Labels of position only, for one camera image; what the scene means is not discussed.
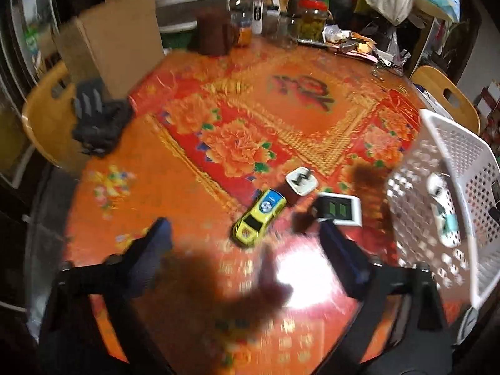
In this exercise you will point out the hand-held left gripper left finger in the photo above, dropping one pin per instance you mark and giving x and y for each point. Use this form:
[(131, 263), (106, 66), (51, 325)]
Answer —
[(154, 250)]

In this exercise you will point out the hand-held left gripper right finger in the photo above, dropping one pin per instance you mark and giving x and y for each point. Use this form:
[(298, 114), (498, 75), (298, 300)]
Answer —
[(342, 254)]

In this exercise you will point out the white framed black device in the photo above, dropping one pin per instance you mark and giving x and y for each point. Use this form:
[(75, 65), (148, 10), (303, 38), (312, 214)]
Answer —
[(338, 211)]

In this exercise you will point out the yellow toy car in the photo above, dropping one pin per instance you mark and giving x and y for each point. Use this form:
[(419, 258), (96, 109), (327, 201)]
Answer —
[(259, 216)]

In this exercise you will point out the teal and white small gadget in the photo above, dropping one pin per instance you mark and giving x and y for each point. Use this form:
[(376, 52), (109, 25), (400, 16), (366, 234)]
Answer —
[(449, 226)]

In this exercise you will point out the white perforated plastic basket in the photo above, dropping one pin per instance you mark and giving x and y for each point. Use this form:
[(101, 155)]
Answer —
[(482, 242)]

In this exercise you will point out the black gloves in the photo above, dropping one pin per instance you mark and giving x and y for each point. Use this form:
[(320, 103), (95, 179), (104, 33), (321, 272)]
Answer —
[(97, 121)]

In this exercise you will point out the red floral tablecloth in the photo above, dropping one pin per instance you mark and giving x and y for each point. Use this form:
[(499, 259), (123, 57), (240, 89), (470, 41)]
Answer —
[(234, 125)]

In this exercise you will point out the wooden chair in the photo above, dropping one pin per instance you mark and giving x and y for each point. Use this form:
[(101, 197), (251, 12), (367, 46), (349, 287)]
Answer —
[(429, 76), (43, 125)]

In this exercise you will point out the white and blue paper bag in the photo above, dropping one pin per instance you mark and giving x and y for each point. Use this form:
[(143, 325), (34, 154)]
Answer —
[(429, 98)]

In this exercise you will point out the open cardboard box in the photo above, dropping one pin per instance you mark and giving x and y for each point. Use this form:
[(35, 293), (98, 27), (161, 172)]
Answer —
[(117, 39)]

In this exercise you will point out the brown mug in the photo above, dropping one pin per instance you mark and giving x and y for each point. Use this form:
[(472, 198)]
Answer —
[(211, 31)]

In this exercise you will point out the small orange jar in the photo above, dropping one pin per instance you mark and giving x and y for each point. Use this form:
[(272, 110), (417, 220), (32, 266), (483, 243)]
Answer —
[(244, 33)]

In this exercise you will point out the empty glass jar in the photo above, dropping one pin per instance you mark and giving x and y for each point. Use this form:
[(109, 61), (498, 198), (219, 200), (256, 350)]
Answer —
[(279, 25)]

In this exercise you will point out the glass jar of pickles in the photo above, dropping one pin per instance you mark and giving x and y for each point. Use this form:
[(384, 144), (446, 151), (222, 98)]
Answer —
[(310, 17)]

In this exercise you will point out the white bottle with black label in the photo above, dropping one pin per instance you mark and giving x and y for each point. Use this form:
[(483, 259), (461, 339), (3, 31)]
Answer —
[(256, 15)]

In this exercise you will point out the dark mirrored cabinet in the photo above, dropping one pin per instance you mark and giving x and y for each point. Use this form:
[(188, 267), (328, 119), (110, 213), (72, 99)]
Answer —
[(23, 27)]

